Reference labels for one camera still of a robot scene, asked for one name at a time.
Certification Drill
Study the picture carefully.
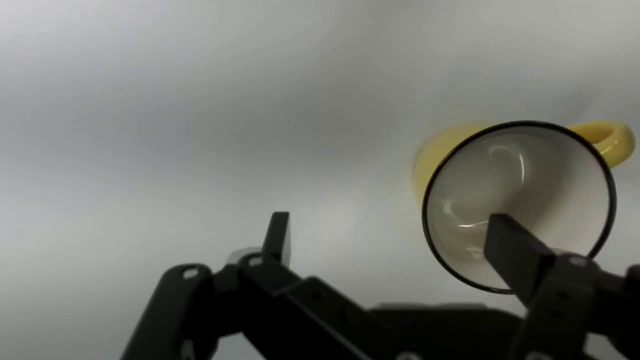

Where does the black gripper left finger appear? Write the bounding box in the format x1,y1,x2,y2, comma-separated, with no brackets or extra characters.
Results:
121,211,401,360

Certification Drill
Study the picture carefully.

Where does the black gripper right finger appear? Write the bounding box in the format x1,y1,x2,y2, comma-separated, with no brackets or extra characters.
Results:
484,212,640,360

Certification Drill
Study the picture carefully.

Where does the yellow enamel mug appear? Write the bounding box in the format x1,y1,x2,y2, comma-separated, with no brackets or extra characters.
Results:
410,118,637,297

